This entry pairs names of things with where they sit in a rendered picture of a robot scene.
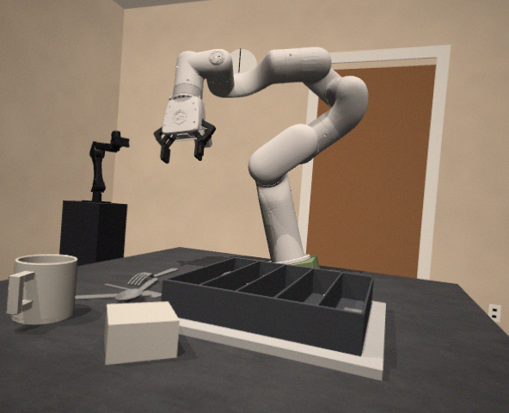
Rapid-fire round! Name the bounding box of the cream flat panel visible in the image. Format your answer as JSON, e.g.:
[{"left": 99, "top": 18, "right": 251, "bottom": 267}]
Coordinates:
[{"left": 179, "top": 301, "right": 386, "bottom": 380}]

